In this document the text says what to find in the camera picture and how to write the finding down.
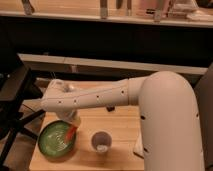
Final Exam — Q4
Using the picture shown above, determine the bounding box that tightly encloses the white sponge block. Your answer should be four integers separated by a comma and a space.
133, 137, 144, 158

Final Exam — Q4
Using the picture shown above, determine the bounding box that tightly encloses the black rectangular bar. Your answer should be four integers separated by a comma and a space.
106, 106, 115, 112

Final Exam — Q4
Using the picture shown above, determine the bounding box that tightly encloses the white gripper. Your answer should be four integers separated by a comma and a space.
56, 110, 81, 128

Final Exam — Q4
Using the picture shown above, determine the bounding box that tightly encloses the green ceramic bowl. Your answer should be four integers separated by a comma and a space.
38, 120, 76, 158

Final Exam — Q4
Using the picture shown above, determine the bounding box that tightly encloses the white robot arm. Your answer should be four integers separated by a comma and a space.
41, 71, 205, 171

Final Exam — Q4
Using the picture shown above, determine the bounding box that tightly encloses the black stand left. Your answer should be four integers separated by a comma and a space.
0, 54, 44, 171

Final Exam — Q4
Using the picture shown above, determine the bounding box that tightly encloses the white paper cup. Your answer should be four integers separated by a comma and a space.
91, 131, 112, 154

